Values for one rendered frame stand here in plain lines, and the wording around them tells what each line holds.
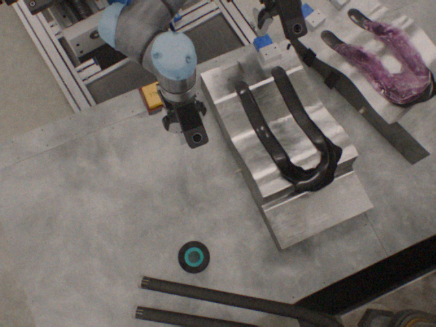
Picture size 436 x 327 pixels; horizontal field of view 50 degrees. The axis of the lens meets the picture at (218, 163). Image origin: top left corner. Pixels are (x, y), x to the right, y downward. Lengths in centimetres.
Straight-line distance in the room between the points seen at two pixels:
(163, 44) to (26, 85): 159
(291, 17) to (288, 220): 49
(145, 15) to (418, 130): 75
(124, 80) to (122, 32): 116
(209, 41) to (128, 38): 124
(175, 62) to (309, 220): 58
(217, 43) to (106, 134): 91
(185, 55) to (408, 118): 68
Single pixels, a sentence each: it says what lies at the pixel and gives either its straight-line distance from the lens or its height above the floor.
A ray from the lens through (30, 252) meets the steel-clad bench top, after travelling 130.
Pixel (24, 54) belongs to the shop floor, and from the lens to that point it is 244.
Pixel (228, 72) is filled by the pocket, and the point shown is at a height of 86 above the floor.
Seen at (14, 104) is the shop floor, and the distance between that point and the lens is 235.
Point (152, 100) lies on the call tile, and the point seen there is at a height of 84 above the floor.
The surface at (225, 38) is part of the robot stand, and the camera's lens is 209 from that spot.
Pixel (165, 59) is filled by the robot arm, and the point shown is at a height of 130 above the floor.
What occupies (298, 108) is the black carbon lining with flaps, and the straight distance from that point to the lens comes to 125.
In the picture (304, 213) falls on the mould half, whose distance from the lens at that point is 120.
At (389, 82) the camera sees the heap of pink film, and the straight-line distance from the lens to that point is 133.
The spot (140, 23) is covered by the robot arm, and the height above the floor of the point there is 128.
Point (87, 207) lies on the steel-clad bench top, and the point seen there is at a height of 80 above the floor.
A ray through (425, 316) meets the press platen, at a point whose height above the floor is 104.
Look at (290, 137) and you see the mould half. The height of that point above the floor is 91.
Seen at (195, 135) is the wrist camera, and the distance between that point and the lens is 99.
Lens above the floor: 202
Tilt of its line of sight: 75 degrees down
